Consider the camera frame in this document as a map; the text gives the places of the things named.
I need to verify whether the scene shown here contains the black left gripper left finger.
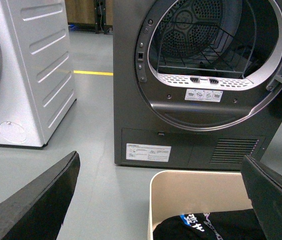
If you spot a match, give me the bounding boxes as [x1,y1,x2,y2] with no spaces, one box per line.
[0,151,80,240]

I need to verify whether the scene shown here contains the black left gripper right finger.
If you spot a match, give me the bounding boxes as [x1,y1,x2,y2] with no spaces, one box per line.
[241,155,282,240]

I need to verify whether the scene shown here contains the beige plastic laundry hamper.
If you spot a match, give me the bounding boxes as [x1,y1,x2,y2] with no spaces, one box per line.
[148,170,254,240]

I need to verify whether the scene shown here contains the black printed garment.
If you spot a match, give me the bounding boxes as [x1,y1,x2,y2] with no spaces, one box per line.
[153,209,266,240]

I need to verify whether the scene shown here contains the white washing machine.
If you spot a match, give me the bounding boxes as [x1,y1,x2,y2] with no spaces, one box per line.
[0,0,76,148]

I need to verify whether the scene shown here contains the dark grey dryer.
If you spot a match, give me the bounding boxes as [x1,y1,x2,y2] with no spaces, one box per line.
[113,0,282,171]

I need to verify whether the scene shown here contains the wooden cabinet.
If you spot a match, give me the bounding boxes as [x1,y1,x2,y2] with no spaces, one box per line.
[65,0,113,34]

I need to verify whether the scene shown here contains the wire drying rack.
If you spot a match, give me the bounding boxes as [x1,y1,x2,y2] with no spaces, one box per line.
[153,20,253,79]

